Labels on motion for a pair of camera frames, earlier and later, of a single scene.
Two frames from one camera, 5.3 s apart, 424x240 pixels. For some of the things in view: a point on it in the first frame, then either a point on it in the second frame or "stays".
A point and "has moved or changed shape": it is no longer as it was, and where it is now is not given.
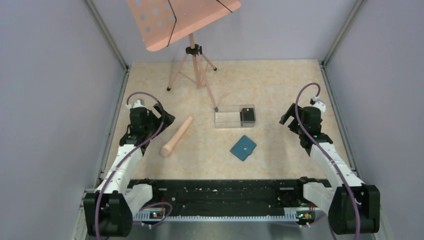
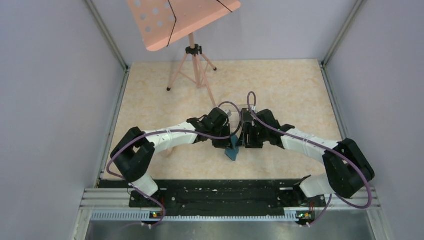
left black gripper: x=151 y=115 -> x=224 y=144
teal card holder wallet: x=243 y=147 has moved or changed shape
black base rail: x=226 y=198 stays
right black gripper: x=285 y=117 -> x=248 y=129
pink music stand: x=162 y=22 stays
